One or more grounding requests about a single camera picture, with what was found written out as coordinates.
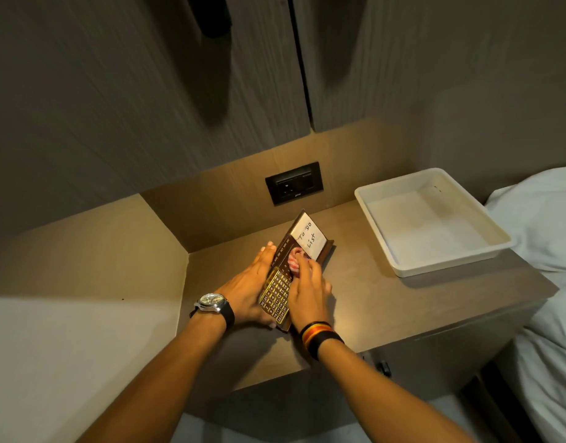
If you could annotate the brown wooden nightstand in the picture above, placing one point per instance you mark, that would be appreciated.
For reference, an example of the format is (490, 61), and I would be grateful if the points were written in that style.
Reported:
(403, 309)

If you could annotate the black wall socket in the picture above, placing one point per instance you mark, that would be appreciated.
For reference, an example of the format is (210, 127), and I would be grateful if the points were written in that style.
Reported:
(294, 183)

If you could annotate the pink white striped eraser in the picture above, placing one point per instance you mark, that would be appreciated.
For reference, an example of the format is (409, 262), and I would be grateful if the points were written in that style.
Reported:
(294, 262)

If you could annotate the black wristband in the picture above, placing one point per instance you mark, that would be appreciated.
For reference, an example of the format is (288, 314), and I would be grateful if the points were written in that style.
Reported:
(324, 343)

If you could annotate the person's left forearm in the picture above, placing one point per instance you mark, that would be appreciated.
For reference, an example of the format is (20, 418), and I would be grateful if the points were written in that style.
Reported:
(163, 382)

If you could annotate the white note paper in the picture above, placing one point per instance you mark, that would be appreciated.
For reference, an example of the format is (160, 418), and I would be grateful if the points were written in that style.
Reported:
(310, 237)

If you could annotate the dark brown folio case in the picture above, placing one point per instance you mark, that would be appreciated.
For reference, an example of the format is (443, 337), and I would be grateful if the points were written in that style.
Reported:
(285, 246)

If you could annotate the person's right forearm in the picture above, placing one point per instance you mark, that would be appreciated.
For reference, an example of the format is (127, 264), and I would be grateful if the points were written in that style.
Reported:
(384, 394)

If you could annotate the gold button calculator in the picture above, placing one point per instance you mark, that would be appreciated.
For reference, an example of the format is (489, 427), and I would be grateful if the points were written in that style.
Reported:
(274, 292)

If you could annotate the person's left fingers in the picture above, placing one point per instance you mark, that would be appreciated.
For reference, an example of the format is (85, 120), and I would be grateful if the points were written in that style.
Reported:
(261, 262)

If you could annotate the white bed sheet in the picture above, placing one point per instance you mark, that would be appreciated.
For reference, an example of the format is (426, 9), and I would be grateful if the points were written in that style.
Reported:
(548, 355)

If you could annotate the white pillow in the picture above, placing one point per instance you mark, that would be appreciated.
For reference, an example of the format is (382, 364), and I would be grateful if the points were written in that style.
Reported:
(539, 216)

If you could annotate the white plastic tray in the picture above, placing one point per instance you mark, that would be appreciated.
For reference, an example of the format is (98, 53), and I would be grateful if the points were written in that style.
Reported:
(430, 221)

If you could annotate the person's right fingers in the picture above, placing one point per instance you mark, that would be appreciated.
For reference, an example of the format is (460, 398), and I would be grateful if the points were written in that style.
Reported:
(310, 268)

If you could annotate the black drawer knob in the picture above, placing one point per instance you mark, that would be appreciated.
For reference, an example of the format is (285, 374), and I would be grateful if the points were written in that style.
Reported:
(384, 368)

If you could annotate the person's left hand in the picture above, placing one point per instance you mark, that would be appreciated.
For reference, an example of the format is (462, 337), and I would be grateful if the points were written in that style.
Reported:
(244, 290)

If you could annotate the grey wood wardrobe door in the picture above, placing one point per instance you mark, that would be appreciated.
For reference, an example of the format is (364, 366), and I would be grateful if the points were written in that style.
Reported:
(103, 96)

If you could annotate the red yellow striped wristband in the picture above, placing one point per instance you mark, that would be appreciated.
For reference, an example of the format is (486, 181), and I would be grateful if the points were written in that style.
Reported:
(314, 330)

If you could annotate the person's right hand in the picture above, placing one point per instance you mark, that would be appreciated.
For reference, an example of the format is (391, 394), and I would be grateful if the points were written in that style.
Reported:
(310, 297)

